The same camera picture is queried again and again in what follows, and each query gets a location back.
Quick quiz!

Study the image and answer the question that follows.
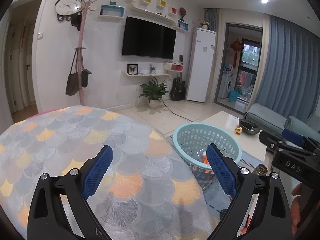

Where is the white refrigerator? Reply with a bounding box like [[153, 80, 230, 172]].
[[186, 28, 216, 103]]

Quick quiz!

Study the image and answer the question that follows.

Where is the small brass jar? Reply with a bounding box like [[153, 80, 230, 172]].
[[252, 164, 268, 177]]

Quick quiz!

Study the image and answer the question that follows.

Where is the brown tote bag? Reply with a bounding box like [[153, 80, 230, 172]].
[[66, 48, 79, 96]]

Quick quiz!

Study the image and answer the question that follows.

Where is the black acoustic guitar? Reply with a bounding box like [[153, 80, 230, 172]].
[[170, 54, 186, 101]]

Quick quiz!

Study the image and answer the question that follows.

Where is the blue curtain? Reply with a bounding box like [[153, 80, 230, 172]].
[[255, 16, 319, 122]]

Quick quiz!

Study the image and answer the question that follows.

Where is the black floor cable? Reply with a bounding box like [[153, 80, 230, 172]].
[[161, 99, 194, 123]]

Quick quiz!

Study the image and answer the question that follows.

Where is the framed butterfly picture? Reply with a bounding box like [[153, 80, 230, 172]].
[[127, 64, 138, 75]]

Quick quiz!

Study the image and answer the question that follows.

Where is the white red wall box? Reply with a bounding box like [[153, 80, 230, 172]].
[[163, 62, 184, 72]]

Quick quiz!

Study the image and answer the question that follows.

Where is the teal sofa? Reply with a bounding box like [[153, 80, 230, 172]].
[[244, 103, 319, 142]]

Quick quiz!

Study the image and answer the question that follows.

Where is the blue white wall cube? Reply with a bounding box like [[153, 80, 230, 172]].
[[99, 4, 125, 18]]

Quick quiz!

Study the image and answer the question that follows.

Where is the person's right hand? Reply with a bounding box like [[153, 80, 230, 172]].
[[291, 183, 303, 236]]

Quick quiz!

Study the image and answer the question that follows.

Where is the red chinese knot ornament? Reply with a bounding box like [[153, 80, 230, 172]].
[[231, 39, 244, 69]]

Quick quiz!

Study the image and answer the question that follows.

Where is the white coffee table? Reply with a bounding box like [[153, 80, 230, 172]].
[[202, 111, 266, 163]]

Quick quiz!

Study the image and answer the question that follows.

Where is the colourful puzzle cube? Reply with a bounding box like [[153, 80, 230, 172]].
[[235, 126, 242, 135]]

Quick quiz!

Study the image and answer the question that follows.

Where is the teal bucket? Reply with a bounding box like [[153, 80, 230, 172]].
[[228, 90, 240, 102]]

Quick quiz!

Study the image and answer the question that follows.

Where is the white washing machine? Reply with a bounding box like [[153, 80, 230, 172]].
[[220, 73, 233, 99]]

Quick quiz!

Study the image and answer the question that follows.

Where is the light blue plastic basket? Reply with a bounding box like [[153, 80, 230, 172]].
[[172, 122, 243, 193]]

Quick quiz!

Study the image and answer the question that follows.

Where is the small black bag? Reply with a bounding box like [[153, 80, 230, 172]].
[[81, 69, 92, 88]]

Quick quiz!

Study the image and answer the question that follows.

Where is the potted green plant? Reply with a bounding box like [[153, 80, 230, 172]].
[[140, 77, 169, 109]]

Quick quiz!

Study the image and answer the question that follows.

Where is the white curved wall shelf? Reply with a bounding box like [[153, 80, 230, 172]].
[[121, 70, 172, 80]]

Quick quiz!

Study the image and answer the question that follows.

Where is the dark ashtray bowl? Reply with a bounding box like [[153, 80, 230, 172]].
[[238, 119, 260, 135]]

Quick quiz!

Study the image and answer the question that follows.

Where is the black wall television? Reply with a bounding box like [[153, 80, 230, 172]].
[[121, 17, 176, 60]]

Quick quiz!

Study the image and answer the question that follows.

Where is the panda wall clock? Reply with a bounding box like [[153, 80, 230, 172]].
[[55, 0, 82, 22]]

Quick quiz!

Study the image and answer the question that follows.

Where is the patterned round pouf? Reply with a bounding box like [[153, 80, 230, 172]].
[[1, 105, 212, 239]]

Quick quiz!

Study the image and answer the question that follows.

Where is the pink coat stand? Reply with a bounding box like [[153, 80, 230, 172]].
[[75, 0, 98, 106]]

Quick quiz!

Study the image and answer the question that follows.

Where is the upper white curved shelf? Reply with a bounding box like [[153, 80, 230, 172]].
[[127, 3, 189, 33]]

